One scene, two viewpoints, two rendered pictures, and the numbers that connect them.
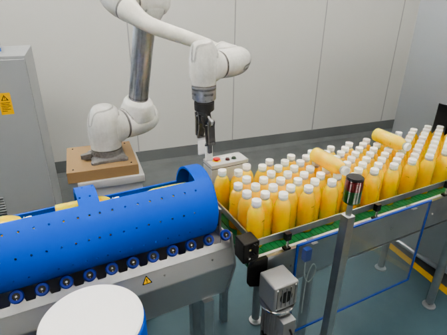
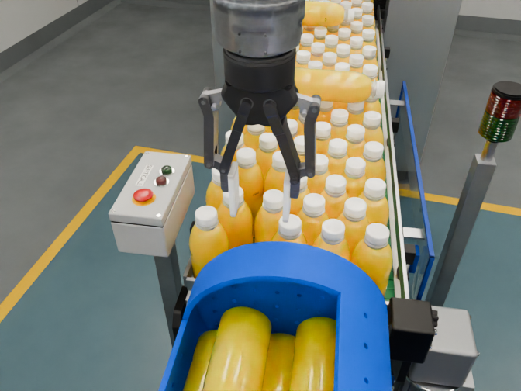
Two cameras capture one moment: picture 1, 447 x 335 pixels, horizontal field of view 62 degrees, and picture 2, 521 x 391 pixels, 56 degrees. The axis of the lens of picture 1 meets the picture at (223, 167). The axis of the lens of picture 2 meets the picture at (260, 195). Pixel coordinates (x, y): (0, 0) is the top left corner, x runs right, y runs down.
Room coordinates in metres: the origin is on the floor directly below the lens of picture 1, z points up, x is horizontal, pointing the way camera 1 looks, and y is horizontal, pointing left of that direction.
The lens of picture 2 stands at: (1.07, 0.46, 1.68)
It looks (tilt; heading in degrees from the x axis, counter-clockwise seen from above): 40 degrees down; 306
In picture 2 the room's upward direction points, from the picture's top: straight up
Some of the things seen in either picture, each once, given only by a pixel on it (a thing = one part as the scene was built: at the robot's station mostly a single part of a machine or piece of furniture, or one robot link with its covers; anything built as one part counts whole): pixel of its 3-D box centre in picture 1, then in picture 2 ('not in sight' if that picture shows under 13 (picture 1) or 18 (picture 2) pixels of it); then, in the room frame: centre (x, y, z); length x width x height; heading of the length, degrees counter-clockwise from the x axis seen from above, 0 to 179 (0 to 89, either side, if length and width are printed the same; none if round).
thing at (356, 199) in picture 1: (352, 195); (498, 122); (1.19, -0.47, 1.18); 0.06 x 0.06 x 0.05
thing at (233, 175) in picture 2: (201, 146); (233, 189); (1.39, 0.09, 1.28); 0.03 x 0.01 x 0.07; 117
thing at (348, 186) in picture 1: (354, 184); (505, 102); (1.19, -0.47, 1.23); 0.06 x 0.06 x 0.04
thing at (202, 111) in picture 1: (204, 111); (260, 84); (1.36, 0.07, 1.43); 0.08 x 0.07 x 0.09; 27
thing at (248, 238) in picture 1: (246, 248); (404, 331); (1.17, -0.09, 0.95); 0.10 x 0.07 x 0.10; 27
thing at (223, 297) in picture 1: (224, 256); (184, 356); (1.68, -0.01, 0.50); 0.04 x 0.04 x 1.00; 27
